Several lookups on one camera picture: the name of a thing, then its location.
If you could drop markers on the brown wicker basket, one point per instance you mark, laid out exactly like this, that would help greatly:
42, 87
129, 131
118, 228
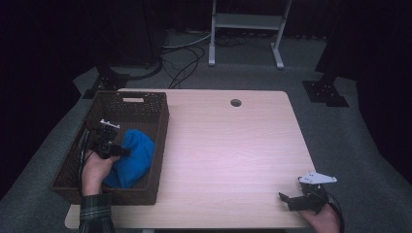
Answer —
142, 106

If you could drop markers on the blue printed t-shirt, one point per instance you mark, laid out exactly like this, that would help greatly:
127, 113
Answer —
136, 158

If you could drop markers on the person's left hand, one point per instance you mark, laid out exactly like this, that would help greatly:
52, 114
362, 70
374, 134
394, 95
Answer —
94, 171

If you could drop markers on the black stand with square base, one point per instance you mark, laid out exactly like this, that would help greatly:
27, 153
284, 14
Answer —
325, 92

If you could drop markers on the black stand with flat feet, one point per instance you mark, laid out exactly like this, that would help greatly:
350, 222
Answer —
108, 81

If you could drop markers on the white metal stand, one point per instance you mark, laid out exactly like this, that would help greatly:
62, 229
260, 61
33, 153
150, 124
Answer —
247, 21

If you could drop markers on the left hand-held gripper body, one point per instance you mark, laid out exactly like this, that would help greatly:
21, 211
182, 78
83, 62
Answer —
103, 142

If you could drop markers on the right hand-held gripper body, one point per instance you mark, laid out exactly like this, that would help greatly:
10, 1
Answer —
307, 202

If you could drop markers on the person's right hand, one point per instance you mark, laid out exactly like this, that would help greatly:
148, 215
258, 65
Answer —
324, 221

